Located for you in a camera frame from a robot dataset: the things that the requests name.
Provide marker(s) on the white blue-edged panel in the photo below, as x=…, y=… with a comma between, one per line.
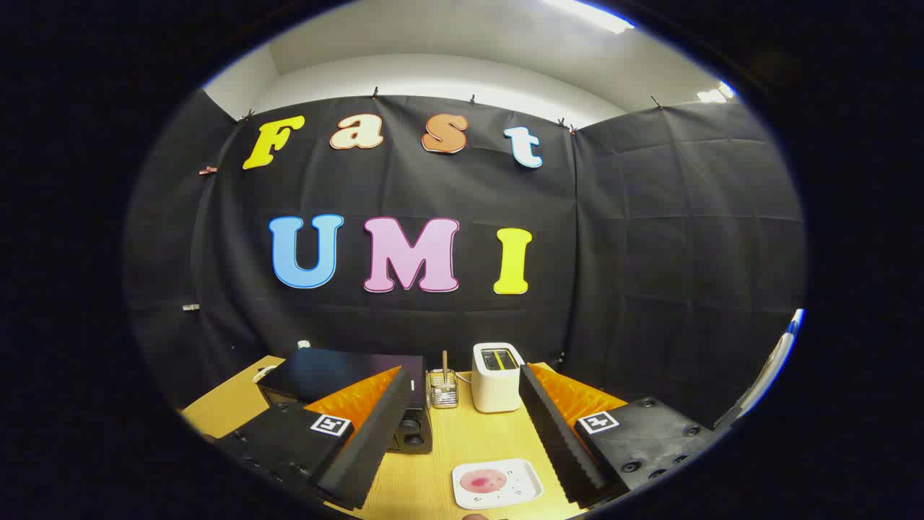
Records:
x=765, y=368

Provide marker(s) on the white toaster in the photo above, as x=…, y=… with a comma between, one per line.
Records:
x=497, y=390

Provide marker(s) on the pink ham slice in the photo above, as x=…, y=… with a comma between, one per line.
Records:
x=482, y=480

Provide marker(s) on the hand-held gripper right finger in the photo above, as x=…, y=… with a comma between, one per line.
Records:
x=556, y=433

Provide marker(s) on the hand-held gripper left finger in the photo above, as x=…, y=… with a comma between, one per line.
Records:
x=375, y=433

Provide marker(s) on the black toaster oven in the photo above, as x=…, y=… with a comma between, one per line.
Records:
x=332, y=372

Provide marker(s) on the white square plate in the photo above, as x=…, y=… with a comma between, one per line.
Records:
x=523, y=482

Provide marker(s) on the clear glass utensil holder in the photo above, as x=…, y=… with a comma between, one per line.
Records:
x=442, y=396

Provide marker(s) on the wooden stick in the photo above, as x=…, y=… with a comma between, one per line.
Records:
x=445, y=361

